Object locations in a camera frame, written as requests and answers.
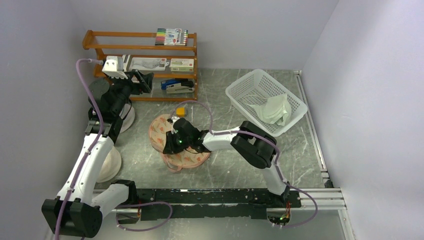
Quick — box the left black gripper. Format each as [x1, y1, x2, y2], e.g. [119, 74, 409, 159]
[107, 69, 154, 115]

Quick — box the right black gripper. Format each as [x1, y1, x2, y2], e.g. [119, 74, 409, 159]
[163, 130, 192, 156]

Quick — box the floral pink mesh laundry bag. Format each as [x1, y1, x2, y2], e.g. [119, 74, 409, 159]
[148, 114, 210, 173]

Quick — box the white perforated plastic basket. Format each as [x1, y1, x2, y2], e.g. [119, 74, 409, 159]
[225, 69, 308, 137]

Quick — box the white padded bra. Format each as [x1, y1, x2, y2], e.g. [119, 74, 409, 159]
[242, 93, 292, 126]

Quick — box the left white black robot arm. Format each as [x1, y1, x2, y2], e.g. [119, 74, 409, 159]
[41, 69, 155, 240]

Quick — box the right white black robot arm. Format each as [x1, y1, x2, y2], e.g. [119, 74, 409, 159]
[163, 117, 290, 207]

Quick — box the white cylindrical mesh laundry bag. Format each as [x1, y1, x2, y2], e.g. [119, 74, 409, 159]
[87, 104, 136, 133]

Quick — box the white flat packaged item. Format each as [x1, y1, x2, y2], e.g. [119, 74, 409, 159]
[128, 57, 170, 71]

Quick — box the small yellow block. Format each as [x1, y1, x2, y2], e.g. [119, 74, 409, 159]
[175, 107, 188, 118]

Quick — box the green white small box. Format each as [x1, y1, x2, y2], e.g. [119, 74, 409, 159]
[169, 58, 195, 72]

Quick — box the wooden three-tier shelf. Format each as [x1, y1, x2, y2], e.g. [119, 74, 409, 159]
[82, 28, 199, 102]

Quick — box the blue stapler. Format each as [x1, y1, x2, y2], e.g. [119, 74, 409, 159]
[160, 78, 195, 90]

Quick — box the grey black stapler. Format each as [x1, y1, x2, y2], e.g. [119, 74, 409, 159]
[165, 81, 195, 94]

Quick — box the coloured marker pen set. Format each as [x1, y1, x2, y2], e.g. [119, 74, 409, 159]
[155, 28, 189, 46]

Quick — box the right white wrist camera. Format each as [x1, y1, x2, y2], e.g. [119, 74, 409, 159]
[167, 116, 180, 134]

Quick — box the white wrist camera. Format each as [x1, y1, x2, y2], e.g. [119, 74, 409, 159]
[102, 55, 128, 79]
[167, 116, 180, 134]

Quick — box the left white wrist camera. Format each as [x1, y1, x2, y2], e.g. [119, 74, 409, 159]
[102, 55, 128, 79]

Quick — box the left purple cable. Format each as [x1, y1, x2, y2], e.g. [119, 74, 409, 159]
[52, 58, 173, 240]

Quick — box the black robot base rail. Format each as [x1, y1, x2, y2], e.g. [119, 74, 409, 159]
[115, 188, 302, 221]

